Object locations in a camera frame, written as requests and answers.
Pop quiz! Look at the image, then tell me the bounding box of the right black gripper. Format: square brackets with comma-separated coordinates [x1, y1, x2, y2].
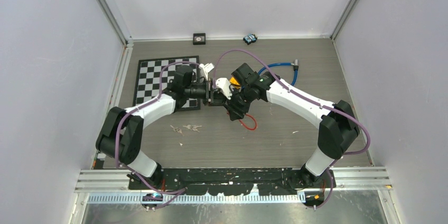
[221, 86, 254, 121]

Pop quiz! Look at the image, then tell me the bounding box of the red cable padlock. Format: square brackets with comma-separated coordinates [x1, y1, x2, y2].
[237, 114, 258, 131]

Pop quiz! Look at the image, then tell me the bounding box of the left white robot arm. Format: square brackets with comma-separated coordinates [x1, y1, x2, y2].
[95, 63, 232, 189]

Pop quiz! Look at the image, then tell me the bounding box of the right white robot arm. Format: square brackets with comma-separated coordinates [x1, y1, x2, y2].
[216, 63, 360, 187]

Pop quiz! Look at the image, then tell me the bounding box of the silver key bunch right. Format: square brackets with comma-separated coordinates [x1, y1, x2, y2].
[183, 125, 202, 133]

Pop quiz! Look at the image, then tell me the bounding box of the silver key bunch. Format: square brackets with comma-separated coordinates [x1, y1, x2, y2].
[183, 125, 202, 133]
[170, 125, 184, 136]

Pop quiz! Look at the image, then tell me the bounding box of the silver key bunch left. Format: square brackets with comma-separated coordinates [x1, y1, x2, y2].
[170, 125, 184, 136]

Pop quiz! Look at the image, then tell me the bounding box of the blue yellow toy car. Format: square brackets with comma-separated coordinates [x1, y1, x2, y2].
[229, 77, 241, 88]

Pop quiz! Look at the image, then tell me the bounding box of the small black square box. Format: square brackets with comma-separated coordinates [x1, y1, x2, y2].
[192, 33, 206, 45]

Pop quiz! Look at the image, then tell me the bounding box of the small blue toy car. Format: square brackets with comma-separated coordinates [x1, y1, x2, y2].
[242, 34, 258, 45]

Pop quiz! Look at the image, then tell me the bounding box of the black white chessboard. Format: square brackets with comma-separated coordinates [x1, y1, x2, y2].
[133, 55, 200, 106]

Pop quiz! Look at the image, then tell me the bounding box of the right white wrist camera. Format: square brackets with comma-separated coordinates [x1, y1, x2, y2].
[215, 78, 232, 100]

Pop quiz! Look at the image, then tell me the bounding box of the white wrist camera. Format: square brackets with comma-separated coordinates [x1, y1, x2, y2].
[215, 78, 232, 100]
[199, 63, 214, 81]

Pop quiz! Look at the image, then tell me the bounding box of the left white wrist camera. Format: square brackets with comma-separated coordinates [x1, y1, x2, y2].
[199, 63, 214, 81]

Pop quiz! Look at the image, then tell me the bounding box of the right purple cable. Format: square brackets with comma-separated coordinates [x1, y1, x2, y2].
[212, 49, 371, 167]

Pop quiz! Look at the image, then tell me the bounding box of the purple cable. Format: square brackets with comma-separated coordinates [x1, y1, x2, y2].
[212, 49, 371, 167]
[115, 61, 206, 167]

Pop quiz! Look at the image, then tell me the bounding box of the blue cable lock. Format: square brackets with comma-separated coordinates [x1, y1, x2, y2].
[258, 59, 300, 86]

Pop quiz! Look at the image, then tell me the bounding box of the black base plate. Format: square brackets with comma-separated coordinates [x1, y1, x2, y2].
[128, 167, 336, 196]

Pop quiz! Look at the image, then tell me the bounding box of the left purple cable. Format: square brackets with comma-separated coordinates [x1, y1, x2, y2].
[115, 61, 206, 167]

